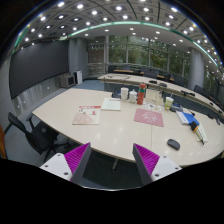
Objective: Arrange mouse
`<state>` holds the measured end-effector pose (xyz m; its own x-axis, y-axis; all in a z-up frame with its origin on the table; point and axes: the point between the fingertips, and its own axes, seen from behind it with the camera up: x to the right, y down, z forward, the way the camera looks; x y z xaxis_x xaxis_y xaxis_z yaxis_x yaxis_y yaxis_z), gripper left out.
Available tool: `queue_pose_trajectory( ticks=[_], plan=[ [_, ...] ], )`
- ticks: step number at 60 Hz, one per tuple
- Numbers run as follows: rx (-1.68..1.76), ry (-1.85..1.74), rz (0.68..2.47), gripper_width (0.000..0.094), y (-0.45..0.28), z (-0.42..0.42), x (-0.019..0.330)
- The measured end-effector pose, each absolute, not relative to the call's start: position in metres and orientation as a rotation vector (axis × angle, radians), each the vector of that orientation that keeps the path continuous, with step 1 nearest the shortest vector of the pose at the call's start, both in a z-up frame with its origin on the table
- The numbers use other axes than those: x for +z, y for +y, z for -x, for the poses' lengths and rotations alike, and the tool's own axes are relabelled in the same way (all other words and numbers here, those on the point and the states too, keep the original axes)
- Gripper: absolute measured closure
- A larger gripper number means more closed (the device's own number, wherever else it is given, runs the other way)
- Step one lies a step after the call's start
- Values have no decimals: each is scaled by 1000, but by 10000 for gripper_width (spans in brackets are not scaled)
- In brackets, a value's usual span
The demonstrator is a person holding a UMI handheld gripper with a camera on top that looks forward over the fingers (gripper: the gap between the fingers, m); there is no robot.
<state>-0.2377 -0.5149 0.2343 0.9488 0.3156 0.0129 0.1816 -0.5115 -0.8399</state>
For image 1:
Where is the white paper cup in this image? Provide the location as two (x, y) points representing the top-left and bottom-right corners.
(121, 87), (129, 101)

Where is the red water bottle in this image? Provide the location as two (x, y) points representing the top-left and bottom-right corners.
(137, 83), (146, 105)

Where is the grey equipment cabinet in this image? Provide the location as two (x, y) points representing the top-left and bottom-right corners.
(60, 75), (75, 88)

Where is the black yellow handled tool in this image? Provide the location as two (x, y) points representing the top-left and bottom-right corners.
(190, 121), (204, 145)

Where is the white lidded cup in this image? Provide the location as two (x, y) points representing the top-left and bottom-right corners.
(129, 89), (137, 103)

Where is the black computer mouse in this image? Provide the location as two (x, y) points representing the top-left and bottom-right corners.
(167, 139), (180, 150)

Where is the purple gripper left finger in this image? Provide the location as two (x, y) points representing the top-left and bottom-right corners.
(41, 143), (91, 184)

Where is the black office chair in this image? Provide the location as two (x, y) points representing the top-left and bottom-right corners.
(8, 112), (70, 161)

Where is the red and white magazine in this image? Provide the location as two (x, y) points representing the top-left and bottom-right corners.
(72, 105), (101, 125)

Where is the white paper booklet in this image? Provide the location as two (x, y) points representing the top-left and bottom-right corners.
(101, 98), (121, 111)

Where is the green labelled cup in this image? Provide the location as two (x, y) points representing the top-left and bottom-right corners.
(164, 97), (174, 110)

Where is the blue book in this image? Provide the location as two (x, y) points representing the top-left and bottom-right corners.
(184, 113), (199, 124)

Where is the large black wall screen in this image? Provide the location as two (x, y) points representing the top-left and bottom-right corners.
(9, 41), (69, 98)

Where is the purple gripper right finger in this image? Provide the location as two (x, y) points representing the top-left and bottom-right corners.
(132, 143), (181, 185)

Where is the pink mouse pad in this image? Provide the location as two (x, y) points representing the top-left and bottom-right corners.
(134, 108), (164, 127)

